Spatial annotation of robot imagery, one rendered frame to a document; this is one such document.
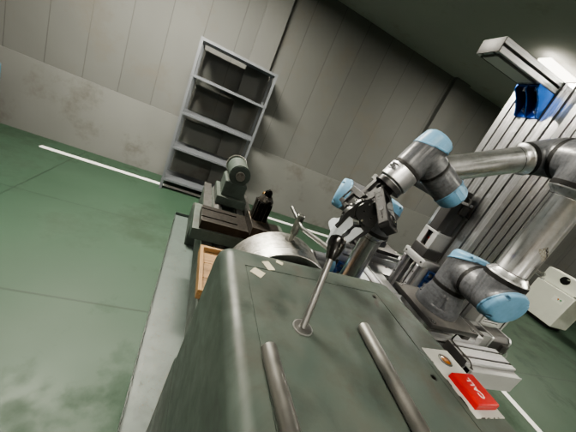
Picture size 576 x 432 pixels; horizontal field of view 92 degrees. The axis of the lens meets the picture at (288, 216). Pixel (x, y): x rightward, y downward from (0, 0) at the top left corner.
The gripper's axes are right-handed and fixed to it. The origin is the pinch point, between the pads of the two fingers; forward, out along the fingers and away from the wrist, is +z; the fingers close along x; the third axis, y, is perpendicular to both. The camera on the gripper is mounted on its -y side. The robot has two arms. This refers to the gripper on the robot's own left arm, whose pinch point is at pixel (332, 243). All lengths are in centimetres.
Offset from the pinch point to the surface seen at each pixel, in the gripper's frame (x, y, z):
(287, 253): 2.8, 6.1, 10.7
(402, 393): -0.9, -33.9, 4.6
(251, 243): 8.2, 14.3, 17.4
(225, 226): -3, 67, 38
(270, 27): 31, 367, -105
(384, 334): -8.5, -20.8, 3.5
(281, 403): 17.1, -35.6, 12.4
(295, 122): -80, 372, -51
